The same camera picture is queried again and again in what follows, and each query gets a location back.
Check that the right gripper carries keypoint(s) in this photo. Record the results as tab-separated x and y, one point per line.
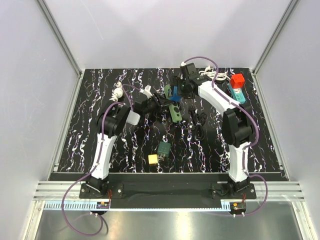
176	81

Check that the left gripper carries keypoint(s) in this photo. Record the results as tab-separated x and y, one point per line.
161	104

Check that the blue cube plug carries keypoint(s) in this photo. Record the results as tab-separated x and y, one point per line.
173	94

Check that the green power strip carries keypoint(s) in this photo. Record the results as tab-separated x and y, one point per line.
173	108

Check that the dark green cube plug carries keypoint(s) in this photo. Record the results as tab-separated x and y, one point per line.
164	149

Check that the yellow cube plug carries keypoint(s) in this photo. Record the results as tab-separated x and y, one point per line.
153	159

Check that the red cube plug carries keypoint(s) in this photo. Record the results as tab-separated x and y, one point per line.
237	81

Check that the teal power strip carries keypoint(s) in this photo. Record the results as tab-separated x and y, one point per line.
237	94

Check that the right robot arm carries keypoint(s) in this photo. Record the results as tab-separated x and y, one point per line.
239	130

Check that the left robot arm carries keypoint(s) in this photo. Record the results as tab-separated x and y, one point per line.
111	122

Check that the black marbled mat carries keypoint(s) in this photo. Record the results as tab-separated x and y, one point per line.
197	144

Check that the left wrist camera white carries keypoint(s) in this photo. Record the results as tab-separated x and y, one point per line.
146	91

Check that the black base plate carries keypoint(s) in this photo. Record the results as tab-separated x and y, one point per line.
165	190

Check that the aluminium frame rail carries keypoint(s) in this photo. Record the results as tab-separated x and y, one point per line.
286	192

